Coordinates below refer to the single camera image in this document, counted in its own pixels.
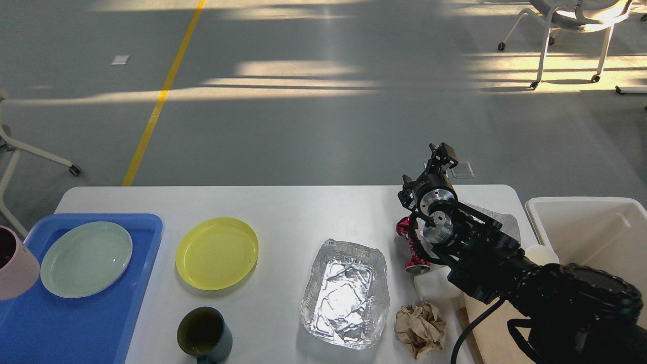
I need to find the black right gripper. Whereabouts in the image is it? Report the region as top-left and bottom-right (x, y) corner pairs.
(398, 143), (459, 213)

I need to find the dark teal ribbed mug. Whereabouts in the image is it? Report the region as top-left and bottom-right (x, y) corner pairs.
(176, 306), (233, 363)

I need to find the pink ribbed mug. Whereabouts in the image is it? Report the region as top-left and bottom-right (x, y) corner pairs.
(1, 225), (40, 300)

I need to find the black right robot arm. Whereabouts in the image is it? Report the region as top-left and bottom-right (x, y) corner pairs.
(396, 143), (646, 363)

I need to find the crushed red soda can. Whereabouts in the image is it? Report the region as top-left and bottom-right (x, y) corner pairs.
(395, 216), (431, 275)

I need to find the aluminium foil tray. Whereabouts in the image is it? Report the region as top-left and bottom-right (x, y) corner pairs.
(300, 238), (390, 350)

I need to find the crumpled brown paper ball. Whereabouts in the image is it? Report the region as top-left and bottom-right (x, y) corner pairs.
(395, 301), (448, 361)

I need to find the white plastic bin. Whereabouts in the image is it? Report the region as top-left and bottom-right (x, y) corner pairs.
(525, 197), (646, 295)

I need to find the wooden board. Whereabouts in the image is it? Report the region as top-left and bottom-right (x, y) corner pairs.
(467, 301), (533, 363)

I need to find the white office chair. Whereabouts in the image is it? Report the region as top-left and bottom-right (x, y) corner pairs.
(497, 1), (632, 90)

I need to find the yellow plastic plate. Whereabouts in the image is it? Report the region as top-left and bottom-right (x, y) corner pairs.
(175, 217), (259, 291)

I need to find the pale green plate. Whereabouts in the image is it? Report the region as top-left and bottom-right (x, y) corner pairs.
(40, 221), (133, 299)

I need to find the white chair base left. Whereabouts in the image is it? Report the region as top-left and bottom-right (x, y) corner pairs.
(0, 88), (82, 237)

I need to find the blue plastic tray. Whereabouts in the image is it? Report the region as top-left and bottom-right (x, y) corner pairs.
(1, 213), (163, 363)

